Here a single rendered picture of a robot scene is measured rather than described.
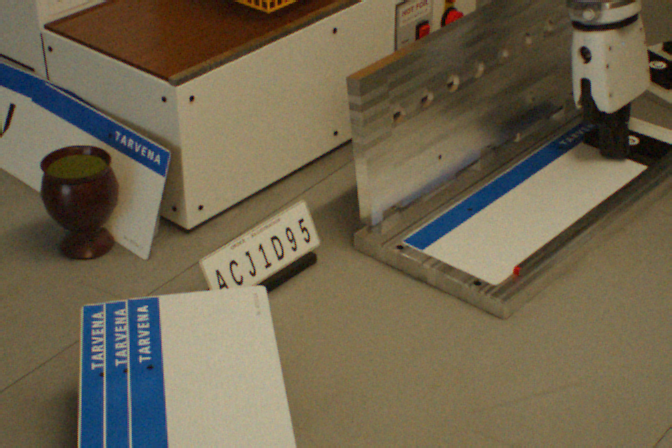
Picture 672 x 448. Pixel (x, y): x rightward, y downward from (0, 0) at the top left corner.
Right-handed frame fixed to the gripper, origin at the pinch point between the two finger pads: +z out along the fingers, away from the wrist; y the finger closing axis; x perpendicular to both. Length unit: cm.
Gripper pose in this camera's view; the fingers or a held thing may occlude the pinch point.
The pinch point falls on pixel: (613, 139)
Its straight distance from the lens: 157.9
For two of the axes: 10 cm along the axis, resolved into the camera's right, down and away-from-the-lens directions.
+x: -7.3, -1.7, 6.6
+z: 1.7, 8.9, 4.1
